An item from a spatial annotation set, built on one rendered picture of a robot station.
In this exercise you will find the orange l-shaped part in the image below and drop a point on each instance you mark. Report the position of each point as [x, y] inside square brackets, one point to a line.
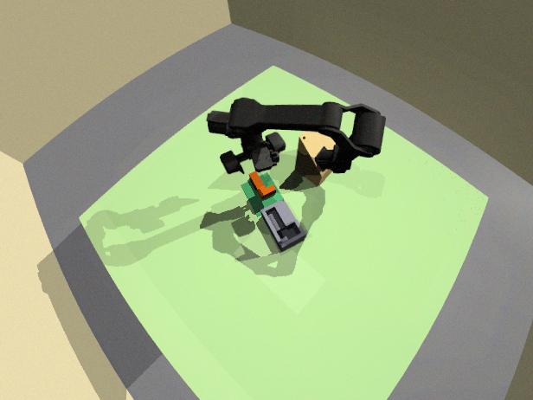
[260, 187]

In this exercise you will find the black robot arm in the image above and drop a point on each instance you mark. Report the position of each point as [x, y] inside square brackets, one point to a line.
[248, 119]

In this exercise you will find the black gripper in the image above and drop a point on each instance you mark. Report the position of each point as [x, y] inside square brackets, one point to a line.
[231, 162]

